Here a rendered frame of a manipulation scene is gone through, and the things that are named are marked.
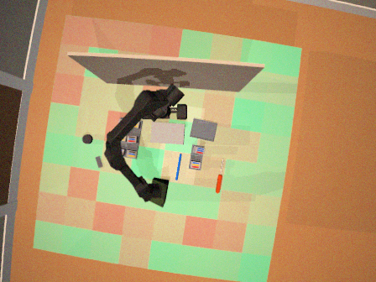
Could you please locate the orange-handled screwdriver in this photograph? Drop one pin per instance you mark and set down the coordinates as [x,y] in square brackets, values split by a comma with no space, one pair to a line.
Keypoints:
[219,182]

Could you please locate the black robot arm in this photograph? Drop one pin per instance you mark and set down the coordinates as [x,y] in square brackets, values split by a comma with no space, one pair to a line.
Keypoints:
[153,104]

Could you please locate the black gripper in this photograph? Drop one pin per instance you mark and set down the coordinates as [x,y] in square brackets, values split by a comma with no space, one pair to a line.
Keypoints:
[181,112]

